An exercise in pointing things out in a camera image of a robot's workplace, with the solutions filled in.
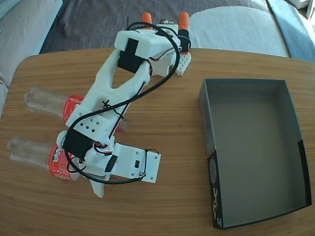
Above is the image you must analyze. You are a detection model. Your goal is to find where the clear bottle with red label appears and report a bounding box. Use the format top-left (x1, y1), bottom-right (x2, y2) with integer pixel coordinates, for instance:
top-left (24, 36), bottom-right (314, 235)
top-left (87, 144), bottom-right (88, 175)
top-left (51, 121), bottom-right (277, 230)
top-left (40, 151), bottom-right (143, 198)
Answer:
top-left (6, 136), bottom-right (82, 182)
top-left (23, 85), bottom-right (130, 133)

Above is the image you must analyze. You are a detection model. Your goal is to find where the grey cardboard box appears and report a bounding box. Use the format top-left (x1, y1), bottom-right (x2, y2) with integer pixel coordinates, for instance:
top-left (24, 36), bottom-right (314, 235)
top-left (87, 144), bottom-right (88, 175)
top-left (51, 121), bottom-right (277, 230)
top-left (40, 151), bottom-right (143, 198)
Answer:
top-left (198, 78), bottom-right (313, 231)

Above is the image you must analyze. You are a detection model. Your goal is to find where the dark grey rug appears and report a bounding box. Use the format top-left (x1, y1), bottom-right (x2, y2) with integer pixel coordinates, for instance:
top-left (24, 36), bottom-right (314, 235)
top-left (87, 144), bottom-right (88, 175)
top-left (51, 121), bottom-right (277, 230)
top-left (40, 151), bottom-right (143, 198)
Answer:
top-left (39, 0), bottom-right (270, 55)

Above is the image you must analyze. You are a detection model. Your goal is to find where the light grey sofa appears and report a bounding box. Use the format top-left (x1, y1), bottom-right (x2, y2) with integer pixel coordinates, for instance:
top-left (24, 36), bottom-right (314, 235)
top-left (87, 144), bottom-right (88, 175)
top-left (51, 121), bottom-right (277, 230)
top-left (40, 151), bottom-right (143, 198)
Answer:
top-left (0, 0), bottom-right (63, 118)

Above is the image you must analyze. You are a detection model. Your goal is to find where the blue grey blanket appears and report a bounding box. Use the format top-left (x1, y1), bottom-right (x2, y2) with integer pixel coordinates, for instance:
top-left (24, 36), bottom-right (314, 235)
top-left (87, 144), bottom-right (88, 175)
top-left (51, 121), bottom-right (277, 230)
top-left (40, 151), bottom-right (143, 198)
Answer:
top-left (267, 0), bottom-right (315, 62)

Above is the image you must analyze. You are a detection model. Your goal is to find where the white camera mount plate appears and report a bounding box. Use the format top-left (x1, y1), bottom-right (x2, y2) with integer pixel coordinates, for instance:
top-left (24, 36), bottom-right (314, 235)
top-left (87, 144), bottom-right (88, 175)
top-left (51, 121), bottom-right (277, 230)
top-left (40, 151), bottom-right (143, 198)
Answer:
top-left (108, 143), bottom-right (162, 184)

